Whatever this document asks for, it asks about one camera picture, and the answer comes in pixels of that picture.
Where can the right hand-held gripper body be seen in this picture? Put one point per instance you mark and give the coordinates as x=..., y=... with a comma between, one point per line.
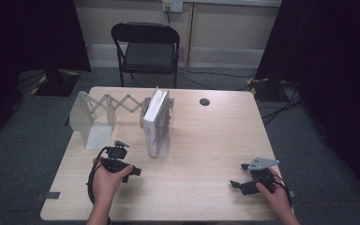
x=261, y=175

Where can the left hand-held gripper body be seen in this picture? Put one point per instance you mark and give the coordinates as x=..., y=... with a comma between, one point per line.
x=115, y=162

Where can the white extendable book rack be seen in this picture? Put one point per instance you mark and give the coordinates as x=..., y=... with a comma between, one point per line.
x=81, y=120

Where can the thick white book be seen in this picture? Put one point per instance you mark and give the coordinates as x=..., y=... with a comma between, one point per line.
x=156, y=109

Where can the person's left hand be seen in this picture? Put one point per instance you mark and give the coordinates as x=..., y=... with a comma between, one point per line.
x=109, y=184

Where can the person's right hand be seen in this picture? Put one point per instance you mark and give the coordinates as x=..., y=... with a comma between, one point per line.
x=273, y=197

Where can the grey tape strip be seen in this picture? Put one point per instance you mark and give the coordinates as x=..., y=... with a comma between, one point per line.
x=48, y=196
x=292, y=194

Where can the black table grommet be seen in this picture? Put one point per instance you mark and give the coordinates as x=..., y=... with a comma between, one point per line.
x=204, y=102

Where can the black stand base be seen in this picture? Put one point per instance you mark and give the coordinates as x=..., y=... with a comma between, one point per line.
x=264, y=89
x=56, y=82

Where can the black folding chair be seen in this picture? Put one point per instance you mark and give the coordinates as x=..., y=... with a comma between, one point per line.
x=148, y=56

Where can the black curtain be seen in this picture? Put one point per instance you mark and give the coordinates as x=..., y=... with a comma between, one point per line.
x=18, y=47
x=334, y=78

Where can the white wall socket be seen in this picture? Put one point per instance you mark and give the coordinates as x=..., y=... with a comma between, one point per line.
x=172, y=5

